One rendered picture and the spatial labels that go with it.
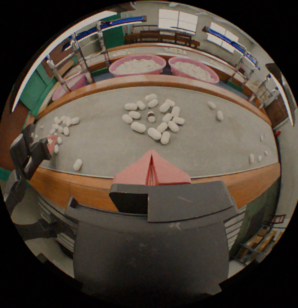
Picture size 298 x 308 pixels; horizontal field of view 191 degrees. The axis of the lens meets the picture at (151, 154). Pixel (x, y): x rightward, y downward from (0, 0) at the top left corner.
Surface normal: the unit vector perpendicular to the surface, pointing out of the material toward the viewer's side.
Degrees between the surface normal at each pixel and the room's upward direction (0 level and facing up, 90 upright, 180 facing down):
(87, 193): 0
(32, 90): 90
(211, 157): 0
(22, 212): 90
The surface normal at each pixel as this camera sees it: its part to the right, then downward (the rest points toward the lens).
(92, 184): 0.00, -0.85
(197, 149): 0.00, -0.23
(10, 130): 1.00, 0.00
